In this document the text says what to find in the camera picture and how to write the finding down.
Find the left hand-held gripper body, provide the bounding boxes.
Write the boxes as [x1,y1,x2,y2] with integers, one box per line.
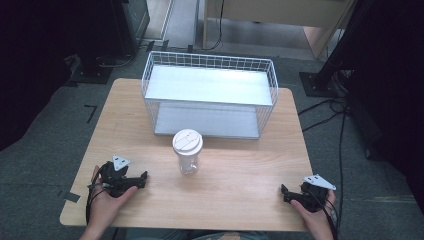
[98,154,142,199]

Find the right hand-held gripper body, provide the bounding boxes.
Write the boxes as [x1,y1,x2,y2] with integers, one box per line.
[289,173,337,214]

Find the person's right hand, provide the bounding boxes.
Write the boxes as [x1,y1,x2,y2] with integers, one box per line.
[289,189,337,234]

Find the person's left hand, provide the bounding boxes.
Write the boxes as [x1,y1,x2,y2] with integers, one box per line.
[87,165,140,232]

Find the black tape strip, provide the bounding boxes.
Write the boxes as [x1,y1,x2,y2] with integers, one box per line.
[62,191,82,204]
[83,104,99,125]

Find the clear cup with white lid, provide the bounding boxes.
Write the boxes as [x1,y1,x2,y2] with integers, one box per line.
[171,128,204,176]

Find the light wooden desk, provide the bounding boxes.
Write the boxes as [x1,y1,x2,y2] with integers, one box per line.
[201,0,356,60]

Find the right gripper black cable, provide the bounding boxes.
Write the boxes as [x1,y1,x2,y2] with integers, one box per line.
[318,199,340,240]

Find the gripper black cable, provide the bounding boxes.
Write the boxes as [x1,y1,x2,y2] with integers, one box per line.
[85,181,108,226]
[318,199,340,240]

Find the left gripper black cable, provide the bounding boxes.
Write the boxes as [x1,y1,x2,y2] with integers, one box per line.
[85,181,108,226]

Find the black floor cable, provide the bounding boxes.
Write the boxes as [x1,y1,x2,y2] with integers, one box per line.
[297,97,350,231]

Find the black stand base plate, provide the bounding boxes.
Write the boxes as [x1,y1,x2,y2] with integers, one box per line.
[298,70,348,99]

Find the white wire shelf rack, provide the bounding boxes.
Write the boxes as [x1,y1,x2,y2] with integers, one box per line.
[140,50,280,141]

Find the black hanging cable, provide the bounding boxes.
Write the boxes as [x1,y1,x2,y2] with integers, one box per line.
[203,0,224,52]

